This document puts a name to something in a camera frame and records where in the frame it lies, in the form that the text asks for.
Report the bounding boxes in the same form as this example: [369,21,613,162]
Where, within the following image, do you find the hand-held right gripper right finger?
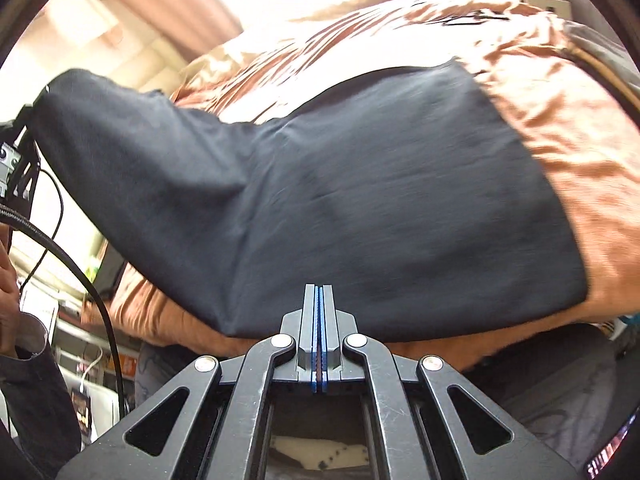
[319,285,586,480]

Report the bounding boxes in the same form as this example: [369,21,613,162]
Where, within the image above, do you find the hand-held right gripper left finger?
[55,284,319,480]

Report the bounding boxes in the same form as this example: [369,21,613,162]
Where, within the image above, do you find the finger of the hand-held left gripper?
[11,125,42,202]

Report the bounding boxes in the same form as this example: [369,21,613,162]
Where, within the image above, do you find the black printed t-shirt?
[31,57,588,343]

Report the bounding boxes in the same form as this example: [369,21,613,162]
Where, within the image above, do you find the folded grey clothes stack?
[565,20,640,126]

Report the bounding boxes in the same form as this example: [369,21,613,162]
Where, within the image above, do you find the person's left hand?
[0,222,23,346]

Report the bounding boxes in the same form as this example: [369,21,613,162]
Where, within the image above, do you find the beige duvet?
[172,0,443,121]

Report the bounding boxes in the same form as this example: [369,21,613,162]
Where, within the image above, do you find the pink curtain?
[75,0,246,61]

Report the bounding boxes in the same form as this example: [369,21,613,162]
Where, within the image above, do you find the grey patterned pants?
[470,325,621,461]

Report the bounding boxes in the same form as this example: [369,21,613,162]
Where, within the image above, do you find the brown bed blanket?
[80,0,640,361]

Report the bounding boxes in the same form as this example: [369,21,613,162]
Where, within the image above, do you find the smartphone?
[585,420,631,478]

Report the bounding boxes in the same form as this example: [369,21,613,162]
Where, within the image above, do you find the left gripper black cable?
[0,205,126,418]

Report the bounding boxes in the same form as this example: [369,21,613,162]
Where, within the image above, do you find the thin black cable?
[425,7,511,26]

